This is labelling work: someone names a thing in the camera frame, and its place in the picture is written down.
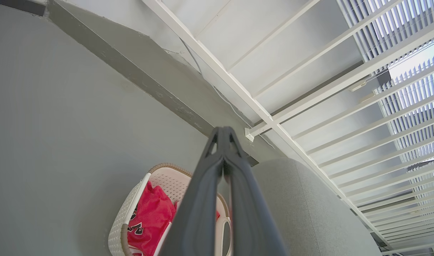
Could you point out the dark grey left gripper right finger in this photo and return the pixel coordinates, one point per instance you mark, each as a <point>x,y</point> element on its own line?
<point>249,213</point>

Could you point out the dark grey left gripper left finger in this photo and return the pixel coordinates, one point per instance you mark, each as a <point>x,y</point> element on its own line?
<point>199,206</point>

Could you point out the white perforated laundry basket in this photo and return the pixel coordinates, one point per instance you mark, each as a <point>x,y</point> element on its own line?
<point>119,220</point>

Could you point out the red and white jersey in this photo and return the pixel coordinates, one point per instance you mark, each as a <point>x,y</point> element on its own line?
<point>149,217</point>

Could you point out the grey fabric sofa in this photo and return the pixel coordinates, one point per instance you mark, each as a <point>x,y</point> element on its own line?
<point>309,213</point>

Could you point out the white wooden railing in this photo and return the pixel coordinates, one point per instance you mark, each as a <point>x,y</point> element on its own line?
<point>238,89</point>

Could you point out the raised grey concrete step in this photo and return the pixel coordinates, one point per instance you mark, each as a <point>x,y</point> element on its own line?
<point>149,71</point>

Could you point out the white window blinds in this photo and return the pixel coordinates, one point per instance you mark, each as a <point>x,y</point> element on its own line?
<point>398,17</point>

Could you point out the black baseboard strip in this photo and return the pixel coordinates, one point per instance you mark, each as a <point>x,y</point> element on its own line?
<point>21,5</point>

